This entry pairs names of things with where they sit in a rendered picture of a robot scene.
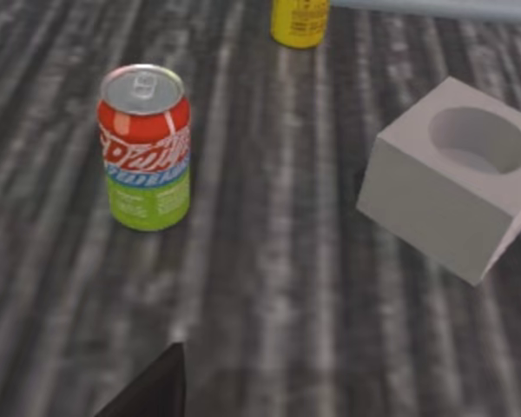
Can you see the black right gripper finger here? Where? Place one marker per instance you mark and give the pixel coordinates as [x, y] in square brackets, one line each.
[160, 384]

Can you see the red and green soda can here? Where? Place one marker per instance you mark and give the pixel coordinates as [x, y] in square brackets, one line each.
[144, 147]

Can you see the yellow can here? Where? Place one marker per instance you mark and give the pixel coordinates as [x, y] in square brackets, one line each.
[299, 21]

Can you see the grey block with round hole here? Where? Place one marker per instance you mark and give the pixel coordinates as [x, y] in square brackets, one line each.
[443, 187]

